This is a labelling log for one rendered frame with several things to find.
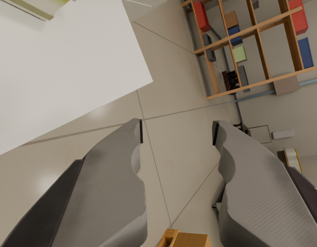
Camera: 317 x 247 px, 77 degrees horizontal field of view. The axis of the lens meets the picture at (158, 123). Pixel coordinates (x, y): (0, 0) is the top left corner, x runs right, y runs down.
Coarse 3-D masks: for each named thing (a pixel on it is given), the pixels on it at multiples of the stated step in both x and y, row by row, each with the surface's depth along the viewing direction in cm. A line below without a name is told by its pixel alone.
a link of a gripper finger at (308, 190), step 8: (288, 168) 8; (296, 176) 8; (304, 176) 8; (296, 184) 7; (304, 184) 7; (312, 184) 7; (304, 192) 7; (312, 192) 7; (304, 200) 7; (312, 200) 7; (312, 208) 6
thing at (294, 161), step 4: (292, 156) 572; (296, 156) 566; (288, 160) 551; (292, 160) 542; (296, 160) 536; (292, 164) 542; (296, 164) 537; (296, 168) 538; (300, 168) 534; (300, 172) 535
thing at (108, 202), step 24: (96, 144) 10; (120, 144) 9; (96, 168) 8; (120, 168) 8; (72, 192) 7; (96, 192) 7; (120, 192) 7; (144, 192) 7; (72, 216) 6; (96, 216) 6; (120, 216) 6; (144, 216) 6; (72, 240) 6; (96, 240) 6; (120, 240) 6; (144, 240) 7
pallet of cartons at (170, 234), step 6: (168, 234) 200; (174, 234) 197; (180, 234) 195; (186, 234) 192; (192, 234) 189; (198, 234) 187; (204, 234) 184; (162, 240) 195; (168, 240) 198; (174, 240) 190; (180, 240) 188; (186, 240) 185; (192, 240) 183; (198, 240) 181; (204, 240) 178; (162, 246) 193; (174, 246) 184; (180, 246) 182; (186, 246) 179; (192, 246) 177; (198, 246) 175; (204, 246) 173; (210, 246) 182
